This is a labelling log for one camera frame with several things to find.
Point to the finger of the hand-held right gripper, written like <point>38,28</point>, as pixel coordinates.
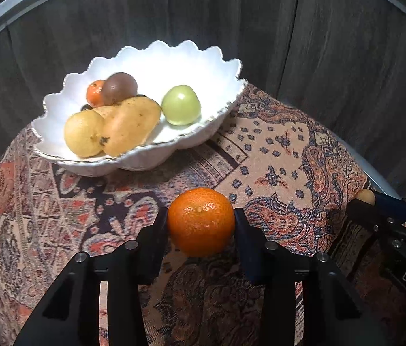
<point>365,212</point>
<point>405,209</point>

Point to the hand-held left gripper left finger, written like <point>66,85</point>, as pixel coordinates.
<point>154,245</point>

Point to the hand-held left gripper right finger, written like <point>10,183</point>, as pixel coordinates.
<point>250,248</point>

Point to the small yellow fruit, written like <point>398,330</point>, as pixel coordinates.
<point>365,197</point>

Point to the large tangerine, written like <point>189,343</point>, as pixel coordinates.
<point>201,221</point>

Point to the yellow lemon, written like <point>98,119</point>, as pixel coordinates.
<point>82,135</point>

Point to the green apple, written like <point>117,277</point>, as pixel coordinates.
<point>181,105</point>

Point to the small dark fruit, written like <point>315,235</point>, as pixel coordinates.
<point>87,107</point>

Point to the brown kiwi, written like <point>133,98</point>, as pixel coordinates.
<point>120,87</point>

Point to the white scalloped bowl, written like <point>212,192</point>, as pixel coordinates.
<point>195,65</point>

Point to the patterned tablecloth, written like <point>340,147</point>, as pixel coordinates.
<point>278,173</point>

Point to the small tangerine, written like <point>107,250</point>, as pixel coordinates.
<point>94,92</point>

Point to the dark wood cabinet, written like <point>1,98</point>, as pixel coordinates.
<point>278,25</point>

